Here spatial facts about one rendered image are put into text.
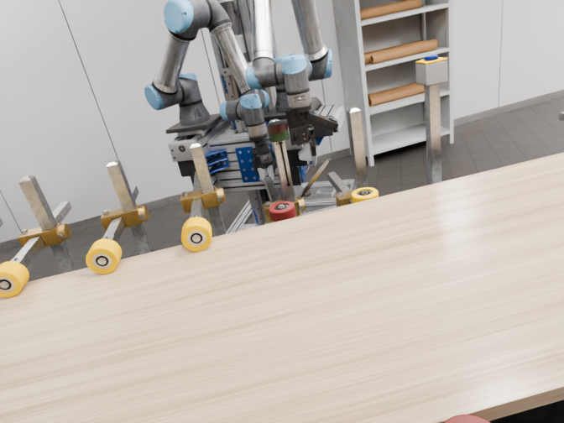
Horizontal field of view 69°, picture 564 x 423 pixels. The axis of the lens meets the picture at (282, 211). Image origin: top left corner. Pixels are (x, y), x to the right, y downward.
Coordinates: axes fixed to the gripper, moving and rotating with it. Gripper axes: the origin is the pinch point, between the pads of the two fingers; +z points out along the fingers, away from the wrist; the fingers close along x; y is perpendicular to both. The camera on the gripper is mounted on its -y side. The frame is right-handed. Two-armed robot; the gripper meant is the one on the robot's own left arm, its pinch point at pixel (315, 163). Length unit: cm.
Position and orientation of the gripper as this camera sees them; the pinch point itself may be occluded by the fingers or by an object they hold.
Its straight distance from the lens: 142.8
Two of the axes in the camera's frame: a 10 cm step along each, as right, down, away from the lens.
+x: 0.2, 4.2, -9.1
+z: 1.8, 8.9, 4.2
